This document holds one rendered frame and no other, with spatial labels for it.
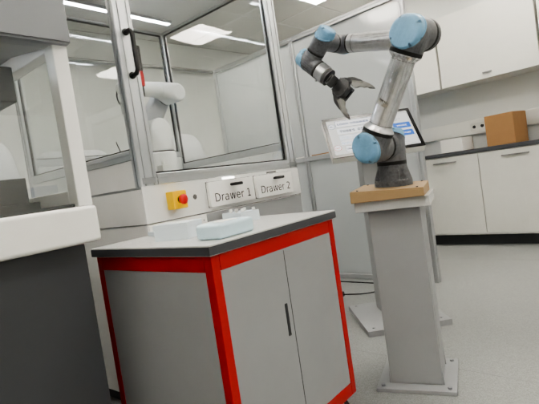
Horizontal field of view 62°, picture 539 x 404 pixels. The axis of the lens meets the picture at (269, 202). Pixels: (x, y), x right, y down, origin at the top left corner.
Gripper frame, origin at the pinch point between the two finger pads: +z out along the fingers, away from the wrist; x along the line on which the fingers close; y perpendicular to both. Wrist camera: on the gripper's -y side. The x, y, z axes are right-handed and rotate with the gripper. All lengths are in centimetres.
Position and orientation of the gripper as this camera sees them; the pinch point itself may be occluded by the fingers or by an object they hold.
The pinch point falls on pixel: (362, 103)
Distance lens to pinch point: 182.5
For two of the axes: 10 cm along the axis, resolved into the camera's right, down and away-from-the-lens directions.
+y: 4.4, 0.0, 9.0
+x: -5.9, 7.6, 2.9
